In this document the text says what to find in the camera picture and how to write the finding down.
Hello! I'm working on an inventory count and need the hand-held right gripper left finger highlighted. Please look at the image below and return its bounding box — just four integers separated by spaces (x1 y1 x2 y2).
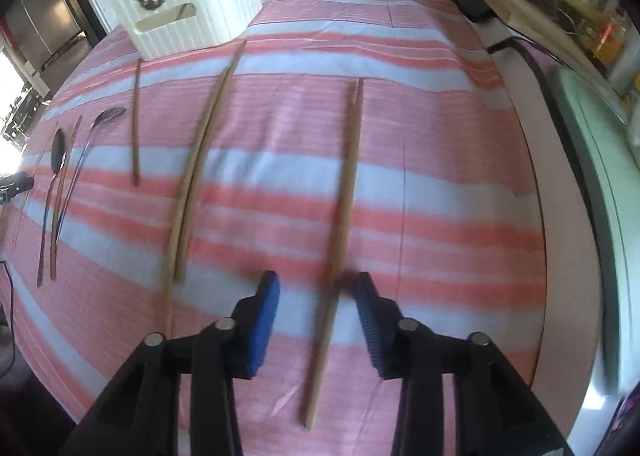
60 270 281 456

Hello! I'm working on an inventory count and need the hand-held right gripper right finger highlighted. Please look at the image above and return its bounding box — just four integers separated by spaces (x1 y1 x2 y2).
351 272 571 456

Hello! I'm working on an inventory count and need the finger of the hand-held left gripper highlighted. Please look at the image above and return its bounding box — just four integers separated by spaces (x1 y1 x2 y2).
0 174 35 204

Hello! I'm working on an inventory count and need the thin brown chopstick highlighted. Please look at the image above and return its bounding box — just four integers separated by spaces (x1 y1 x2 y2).
12 148 46 251

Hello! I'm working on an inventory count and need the dark brown wooden chopstick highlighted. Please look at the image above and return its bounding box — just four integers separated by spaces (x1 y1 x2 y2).
49 115 83 281
131 58 142 187

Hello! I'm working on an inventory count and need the metal spoon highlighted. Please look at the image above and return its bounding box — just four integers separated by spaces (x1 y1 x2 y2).
51 106 127 243
36 128 68 287

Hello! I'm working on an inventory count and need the long pale wooden chopstick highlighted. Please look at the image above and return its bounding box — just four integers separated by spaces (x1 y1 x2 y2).
172 40 248 284
161 40 245 337

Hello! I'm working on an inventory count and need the light wooden chopstick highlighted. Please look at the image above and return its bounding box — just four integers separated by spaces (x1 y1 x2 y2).
302 83 358 429
320 78 365 337

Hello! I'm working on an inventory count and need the stainless steel refrigerator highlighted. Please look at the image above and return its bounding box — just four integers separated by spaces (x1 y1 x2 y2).
0 0 108 86

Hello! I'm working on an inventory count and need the pink white striped tablecloth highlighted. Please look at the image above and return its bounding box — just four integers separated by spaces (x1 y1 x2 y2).
0 0 548 456

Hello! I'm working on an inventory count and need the wooden cutting board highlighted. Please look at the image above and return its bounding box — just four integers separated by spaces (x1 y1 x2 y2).
452 0 621 101

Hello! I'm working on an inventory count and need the sauce bottle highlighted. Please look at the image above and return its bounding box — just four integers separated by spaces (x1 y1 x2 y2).
595 10 628 66

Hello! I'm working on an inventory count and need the black handle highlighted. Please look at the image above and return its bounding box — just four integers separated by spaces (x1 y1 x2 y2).
487 37 532 55

